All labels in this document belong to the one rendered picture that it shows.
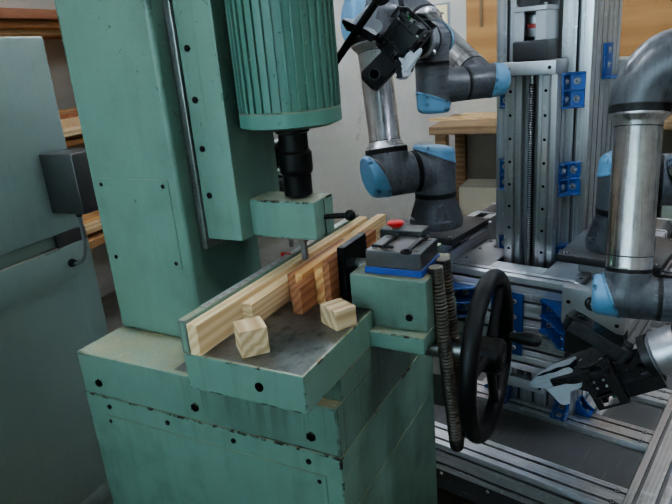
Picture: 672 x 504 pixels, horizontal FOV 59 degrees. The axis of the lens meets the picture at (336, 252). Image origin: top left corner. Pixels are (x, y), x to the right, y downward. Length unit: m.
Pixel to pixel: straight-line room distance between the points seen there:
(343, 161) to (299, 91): 3.67
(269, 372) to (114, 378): 0.45
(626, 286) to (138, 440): 0.94
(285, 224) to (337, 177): 3.62
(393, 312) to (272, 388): 0.25
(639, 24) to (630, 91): 3.06
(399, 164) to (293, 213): 0.61
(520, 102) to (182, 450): 1.15
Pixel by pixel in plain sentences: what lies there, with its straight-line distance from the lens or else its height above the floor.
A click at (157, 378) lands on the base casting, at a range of 1.14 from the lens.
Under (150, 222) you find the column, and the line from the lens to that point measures 1.16.
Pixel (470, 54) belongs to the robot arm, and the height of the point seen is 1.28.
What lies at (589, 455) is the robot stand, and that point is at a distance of 1.86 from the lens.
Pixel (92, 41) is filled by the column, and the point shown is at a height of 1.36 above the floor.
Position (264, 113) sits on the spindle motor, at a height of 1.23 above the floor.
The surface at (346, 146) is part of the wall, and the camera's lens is 4.60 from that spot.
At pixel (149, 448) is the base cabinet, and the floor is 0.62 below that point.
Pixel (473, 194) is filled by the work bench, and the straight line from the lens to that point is 3.91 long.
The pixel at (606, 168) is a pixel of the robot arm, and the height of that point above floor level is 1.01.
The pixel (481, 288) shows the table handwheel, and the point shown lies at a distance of 0.95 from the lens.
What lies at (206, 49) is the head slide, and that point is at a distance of 1.06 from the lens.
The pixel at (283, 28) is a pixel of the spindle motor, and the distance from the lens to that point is 0.97.
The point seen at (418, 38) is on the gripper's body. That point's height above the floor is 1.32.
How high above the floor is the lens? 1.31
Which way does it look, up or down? 18 degrees down
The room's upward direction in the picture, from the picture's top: 5 degrees counter-clockwise
